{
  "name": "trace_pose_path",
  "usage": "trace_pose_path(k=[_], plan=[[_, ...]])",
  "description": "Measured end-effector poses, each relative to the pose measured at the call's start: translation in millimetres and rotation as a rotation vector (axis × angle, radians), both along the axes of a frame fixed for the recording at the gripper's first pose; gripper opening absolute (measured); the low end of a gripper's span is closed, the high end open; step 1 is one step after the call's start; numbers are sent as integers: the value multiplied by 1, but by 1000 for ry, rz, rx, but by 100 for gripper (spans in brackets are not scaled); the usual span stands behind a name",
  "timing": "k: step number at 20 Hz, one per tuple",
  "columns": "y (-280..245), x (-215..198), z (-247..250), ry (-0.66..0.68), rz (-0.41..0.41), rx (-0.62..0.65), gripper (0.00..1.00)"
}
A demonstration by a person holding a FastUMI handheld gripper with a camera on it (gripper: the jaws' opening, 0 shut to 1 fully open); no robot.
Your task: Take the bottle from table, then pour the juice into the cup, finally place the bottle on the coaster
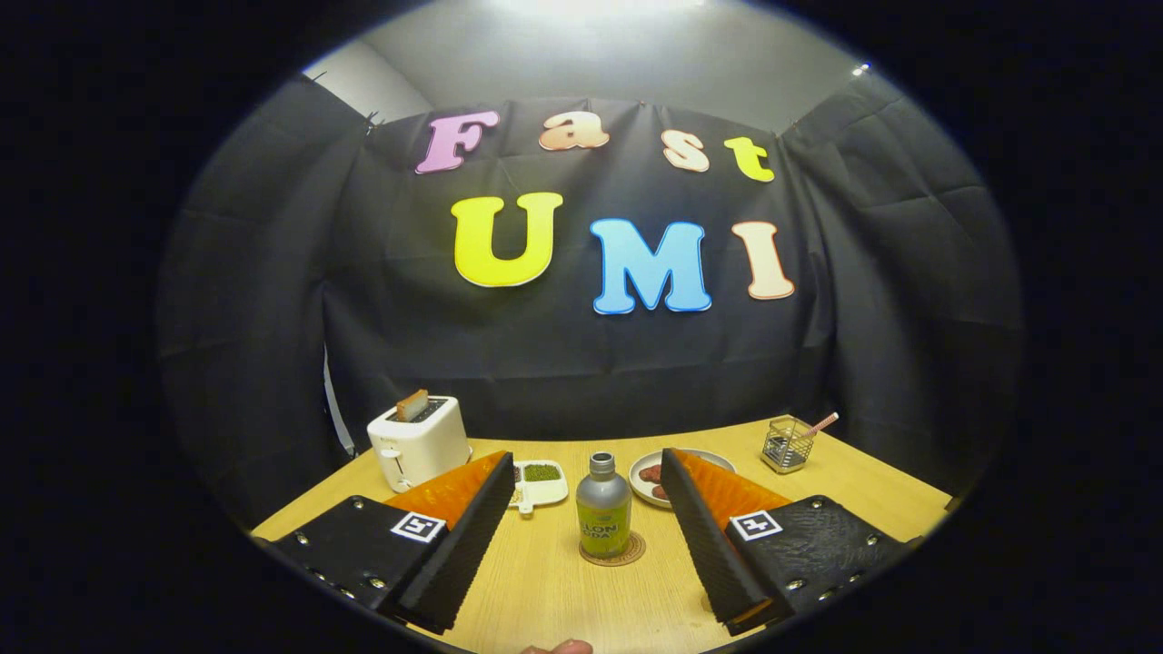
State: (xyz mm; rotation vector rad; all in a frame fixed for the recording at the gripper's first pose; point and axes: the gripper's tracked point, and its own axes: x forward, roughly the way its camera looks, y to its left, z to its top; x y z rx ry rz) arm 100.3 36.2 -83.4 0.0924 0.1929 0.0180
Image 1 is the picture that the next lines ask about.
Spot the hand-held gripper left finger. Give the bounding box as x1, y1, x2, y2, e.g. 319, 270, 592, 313
270, 451, 517, 635

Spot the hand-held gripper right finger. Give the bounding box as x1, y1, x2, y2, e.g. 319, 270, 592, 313
661, 447, 910, 637

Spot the round wooden coaster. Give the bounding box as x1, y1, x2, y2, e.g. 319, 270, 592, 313
579, 530, 647, 568

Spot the silver green juice bottle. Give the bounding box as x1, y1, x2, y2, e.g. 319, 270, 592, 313
576, 451, 633, 560

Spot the round white plate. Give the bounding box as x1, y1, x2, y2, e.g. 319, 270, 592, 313
629, 448, 737, 509

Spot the small white divided dish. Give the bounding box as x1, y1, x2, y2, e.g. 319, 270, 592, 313
509, 460, 570, 517

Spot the wooden table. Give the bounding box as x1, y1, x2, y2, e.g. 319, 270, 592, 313
250, 415, 955, 654

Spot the white toaster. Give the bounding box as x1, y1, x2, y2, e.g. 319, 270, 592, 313
367, 395, 472, 493

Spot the wire mesh holder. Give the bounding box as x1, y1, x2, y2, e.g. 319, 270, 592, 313
761, 417, 816, 475

